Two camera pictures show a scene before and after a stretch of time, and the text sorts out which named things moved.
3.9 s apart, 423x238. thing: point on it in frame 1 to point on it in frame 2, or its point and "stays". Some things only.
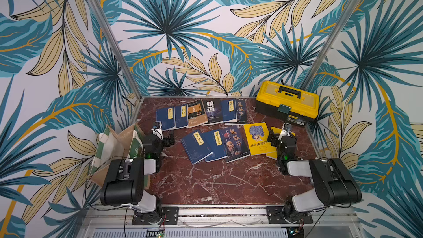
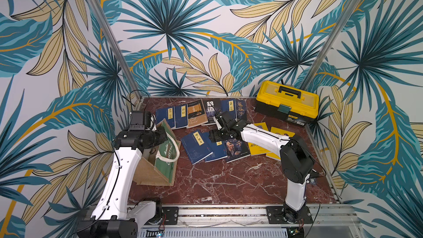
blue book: (196, 147) stays
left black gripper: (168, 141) to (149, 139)
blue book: (229, 110) stays
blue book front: (214, 139) stays
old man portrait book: (235, 143) stays
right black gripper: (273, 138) to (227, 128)
